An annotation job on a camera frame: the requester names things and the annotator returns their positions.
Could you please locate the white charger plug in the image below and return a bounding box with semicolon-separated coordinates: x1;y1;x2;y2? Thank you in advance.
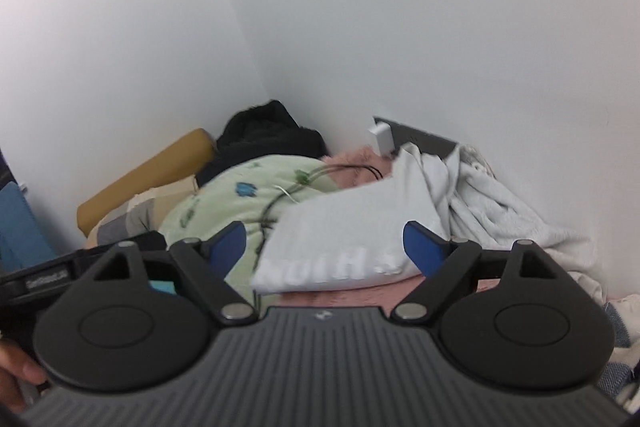
369;118;397;158

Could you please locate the mustard yellow bolster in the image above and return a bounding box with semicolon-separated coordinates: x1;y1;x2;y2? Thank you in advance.
76;128;217;239

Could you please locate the person's left hand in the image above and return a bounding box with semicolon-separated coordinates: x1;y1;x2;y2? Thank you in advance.
0;339;49;414

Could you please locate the black fluffy garment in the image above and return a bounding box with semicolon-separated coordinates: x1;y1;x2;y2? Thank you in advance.
194;99;329;186

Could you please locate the blue covered chair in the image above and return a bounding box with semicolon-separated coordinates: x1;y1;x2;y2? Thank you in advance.
0;147;59;279

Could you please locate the dark wall socket panel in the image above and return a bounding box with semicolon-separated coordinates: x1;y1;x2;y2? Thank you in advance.
372;116;462;158

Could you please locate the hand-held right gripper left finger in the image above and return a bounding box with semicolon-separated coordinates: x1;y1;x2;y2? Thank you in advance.
67;221;253;325

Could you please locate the pink fluffy blanket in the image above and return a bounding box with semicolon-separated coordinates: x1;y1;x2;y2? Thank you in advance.
280;146;506;314

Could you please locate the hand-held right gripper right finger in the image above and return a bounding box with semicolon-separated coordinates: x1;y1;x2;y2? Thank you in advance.
391;221;583;323

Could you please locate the patchwork pillow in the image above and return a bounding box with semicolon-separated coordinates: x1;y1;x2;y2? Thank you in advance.
84;186;197;251

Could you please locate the light green patterned quilt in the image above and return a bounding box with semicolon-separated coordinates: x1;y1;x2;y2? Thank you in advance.
159;155;342;304

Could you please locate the white towel blanket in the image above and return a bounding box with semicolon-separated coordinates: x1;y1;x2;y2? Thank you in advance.
391;142;610;305

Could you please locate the blue white woven cloth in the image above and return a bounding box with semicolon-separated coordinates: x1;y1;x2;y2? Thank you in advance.
595;294;640;410

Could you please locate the white polo shirt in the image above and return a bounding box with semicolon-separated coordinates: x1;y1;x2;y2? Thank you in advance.
250;179;451;294

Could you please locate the black cable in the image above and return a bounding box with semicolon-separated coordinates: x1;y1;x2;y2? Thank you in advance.
254;162;387;254

